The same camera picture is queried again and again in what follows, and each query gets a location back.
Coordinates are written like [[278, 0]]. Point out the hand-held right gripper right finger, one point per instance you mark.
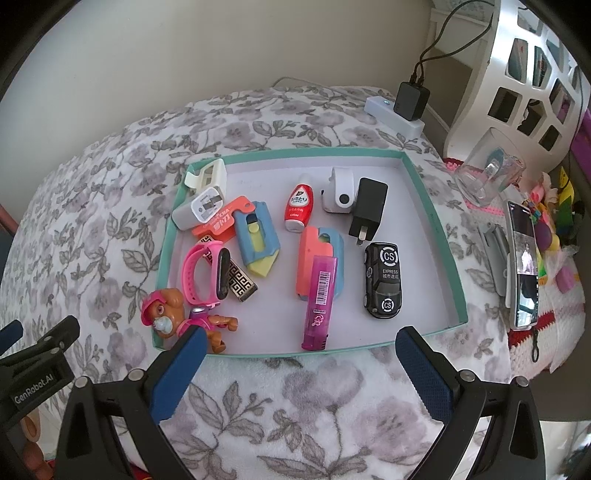
[[422, 374]]

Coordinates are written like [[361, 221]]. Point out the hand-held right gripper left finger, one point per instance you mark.
[[178, 374]]

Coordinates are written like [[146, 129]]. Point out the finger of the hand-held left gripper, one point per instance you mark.
[[10, 336], [51, 339]]

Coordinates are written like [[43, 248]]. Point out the pink toy dog figure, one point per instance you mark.
[[168, 309]]

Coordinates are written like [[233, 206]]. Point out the pink wrist watch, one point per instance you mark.
[[196, 277]]

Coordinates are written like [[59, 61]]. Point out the black toy car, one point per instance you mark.
[[383, 281]]

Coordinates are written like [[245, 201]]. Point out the gold patterned lighter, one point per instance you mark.
[[242, 284]]

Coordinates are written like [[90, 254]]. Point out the purple lip balm tube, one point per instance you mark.
[[319, 304]]

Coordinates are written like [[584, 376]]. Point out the teal-rimmed white tray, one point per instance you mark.
[[415, 221]]

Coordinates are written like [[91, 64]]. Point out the blue and yellow utility knife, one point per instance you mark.
[[256, 240]]

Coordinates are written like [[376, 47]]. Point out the coral and blue toy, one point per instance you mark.
[[309, 258]]

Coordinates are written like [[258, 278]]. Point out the white charger cube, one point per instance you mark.
[[198, 210]]

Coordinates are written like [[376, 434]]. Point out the orange plastic tool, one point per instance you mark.
[[231, 217]]

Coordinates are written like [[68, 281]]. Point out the black charger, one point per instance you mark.
[[369, 207]]

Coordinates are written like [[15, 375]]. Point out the white hair clip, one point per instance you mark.
[[210, 175]]

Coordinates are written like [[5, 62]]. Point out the small red bottle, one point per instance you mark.
[[299, 205]]

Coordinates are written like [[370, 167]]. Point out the person's left hand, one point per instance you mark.
[[31, 443]]

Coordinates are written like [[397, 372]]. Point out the pink roll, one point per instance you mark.
[[7, 219]]

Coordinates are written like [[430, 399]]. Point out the silver clip beside phone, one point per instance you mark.
[[496, 258]]

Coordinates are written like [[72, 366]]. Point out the smartphone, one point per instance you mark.
[[524, 267]]

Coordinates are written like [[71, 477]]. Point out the pile of colourful toys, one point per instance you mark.
[[554, 221]]

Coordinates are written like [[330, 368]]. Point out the clear glass cup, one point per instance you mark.
[[485, 175]]

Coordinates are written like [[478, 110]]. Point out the white power strip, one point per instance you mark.
[[383, 108]]

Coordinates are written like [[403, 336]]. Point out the black power adapter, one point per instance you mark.
[[412, 102]]

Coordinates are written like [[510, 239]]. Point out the white lattice furniture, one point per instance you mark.
[[485, 83]]

